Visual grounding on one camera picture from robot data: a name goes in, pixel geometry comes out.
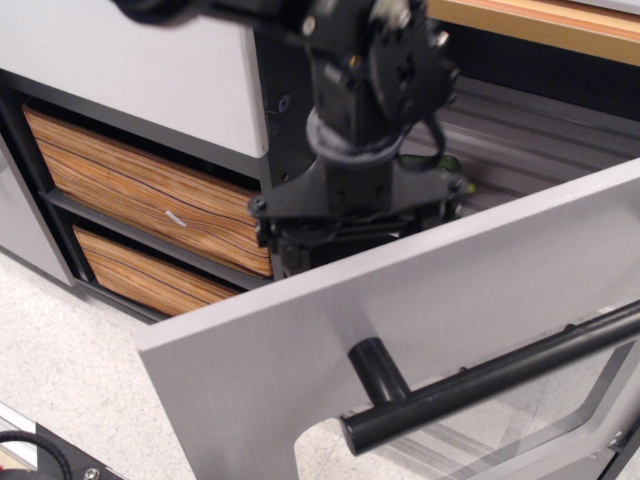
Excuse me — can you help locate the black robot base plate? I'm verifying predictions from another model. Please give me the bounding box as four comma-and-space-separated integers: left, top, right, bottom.
32, 422, 126, 480

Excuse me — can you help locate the grey toy oven door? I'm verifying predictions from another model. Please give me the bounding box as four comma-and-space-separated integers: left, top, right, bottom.
135, 160, 639, 479

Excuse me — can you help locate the black braided cable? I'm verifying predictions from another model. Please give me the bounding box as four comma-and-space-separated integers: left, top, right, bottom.
0, 429, 66, 480

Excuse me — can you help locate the grey oven rack tray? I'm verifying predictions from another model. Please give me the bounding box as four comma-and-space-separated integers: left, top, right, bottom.
394, 74, 640, 221

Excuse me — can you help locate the upper wood grain bin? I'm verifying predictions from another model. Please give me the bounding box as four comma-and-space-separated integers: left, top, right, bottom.
22, 104, 273, 278

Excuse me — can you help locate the lower wood grain bin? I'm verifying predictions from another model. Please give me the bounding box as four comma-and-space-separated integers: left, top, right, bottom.
73, 225, 240, 317

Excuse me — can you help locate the black oven door handle bar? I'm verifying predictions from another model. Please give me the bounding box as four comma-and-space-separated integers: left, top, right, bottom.
339, 301, 639, 456

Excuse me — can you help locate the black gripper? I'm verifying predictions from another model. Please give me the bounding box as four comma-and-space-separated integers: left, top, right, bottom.
248, 155, 468, 278

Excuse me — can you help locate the wood grain bin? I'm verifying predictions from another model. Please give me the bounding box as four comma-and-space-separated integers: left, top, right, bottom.
22, 104, 273, 278
73, 225, 240, 317

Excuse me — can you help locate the grey toy kitchen cabinet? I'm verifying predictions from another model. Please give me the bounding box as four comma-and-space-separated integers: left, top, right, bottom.
1, 1, 311, 322

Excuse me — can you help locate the green toy bell pepper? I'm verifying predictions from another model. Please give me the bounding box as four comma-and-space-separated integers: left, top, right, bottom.
392, 154, 475, 203

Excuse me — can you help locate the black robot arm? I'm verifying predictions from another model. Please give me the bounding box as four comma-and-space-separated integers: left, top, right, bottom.
118, 1, 469, 276

